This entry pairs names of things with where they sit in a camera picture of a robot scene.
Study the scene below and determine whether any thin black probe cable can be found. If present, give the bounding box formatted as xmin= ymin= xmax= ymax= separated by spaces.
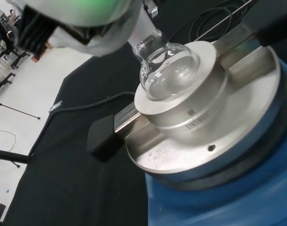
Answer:
xmin=187 ymin=0 xmax=243 ymax=41

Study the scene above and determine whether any black bench cloth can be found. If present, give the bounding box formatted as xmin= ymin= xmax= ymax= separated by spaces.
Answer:
xmin=4 ymin=0 xmax=287 ymax=226

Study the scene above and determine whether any thick black power cable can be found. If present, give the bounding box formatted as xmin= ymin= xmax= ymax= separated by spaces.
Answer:
xmin=27 ymin=91 xmax=137 ymax=165

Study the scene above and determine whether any clear round-bottom glass flask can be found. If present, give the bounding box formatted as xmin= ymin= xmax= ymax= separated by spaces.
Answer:
xmin=132 ymin=29 xmax=200 ymax=102

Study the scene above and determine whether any black office chair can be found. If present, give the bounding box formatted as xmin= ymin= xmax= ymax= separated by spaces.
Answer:
xmin=0 ymin=18 xmax=31 ymax=69
xmin=0 ymin=63 xmax=16 ymax=97

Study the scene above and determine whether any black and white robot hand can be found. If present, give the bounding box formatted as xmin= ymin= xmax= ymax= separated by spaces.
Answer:
xmin=5 ymin=0 xmax=144 ymax=57

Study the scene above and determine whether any thin metal probe rod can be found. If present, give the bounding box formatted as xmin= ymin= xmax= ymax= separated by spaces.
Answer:
xmin=194 ymin=0 xmax=254 ymax=41

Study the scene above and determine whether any black tripod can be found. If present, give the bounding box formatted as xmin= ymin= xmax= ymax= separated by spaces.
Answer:
xmin=0 ymin=142 xmax=29 ymax=169

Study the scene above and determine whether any clear cloth clip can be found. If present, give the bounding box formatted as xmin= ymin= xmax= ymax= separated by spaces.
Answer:
xmin=49 ymin=100 xmax=63 ymax=112

